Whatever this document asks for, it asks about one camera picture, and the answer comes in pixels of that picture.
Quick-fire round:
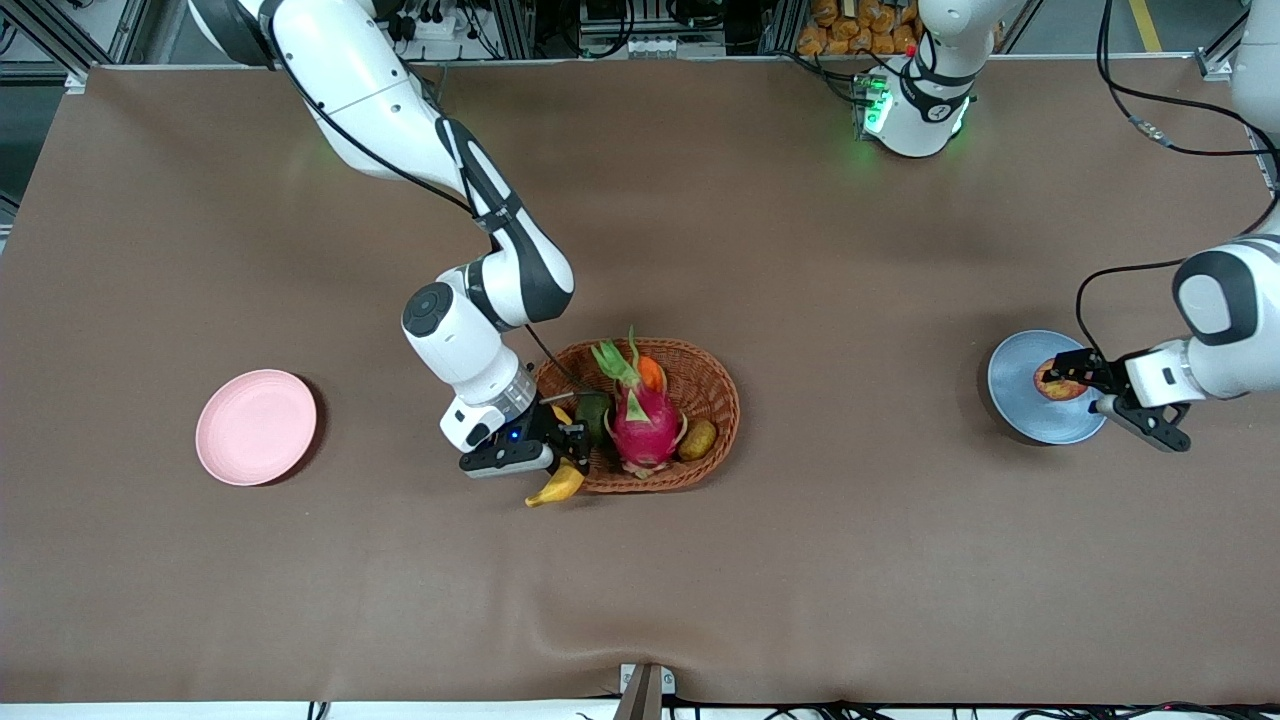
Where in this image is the yellow banana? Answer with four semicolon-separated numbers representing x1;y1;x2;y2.
525;403;586;509

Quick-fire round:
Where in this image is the red yellow apple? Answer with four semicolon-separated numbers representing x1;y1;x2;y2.
1035;358;1091;403

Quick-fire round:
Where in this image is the dark green avocado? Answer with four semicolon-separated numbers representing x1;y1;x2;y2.
572;392;613;446

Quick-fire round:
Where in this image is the blue round plate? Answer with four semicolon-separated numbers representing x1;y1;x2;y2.
987;330;1109;446

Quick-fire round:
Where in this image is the pink dragon fruit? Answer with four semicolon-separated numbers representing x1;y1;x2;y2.
592;327;691;479

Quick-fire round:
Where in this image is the brown wicker basket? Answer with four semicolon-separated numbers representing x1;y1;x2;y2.
530;338;742;493

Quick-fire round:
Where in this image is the brown table mat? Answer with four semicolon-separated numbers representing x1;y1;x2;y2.
0;58;1280;706

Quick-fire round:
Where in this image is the pink round plate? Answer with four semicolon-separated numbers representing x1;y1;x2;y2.
195;369;318;488

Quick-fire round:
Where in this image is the bag of orange snacks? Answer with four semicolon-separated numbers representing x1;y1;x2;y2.
797;0;923;58

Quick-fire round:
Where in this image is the white power strip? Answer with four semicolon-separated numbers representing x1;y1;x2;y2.
385;5;463;43

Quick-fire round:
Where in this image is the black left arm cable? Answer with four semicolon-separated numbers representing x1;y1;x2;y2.
1076;0;1280;363

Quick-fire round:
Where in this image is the aluminium frame profile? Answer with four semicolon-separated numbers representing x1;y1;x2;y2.
0;0;151;93
1195;10;1251;83

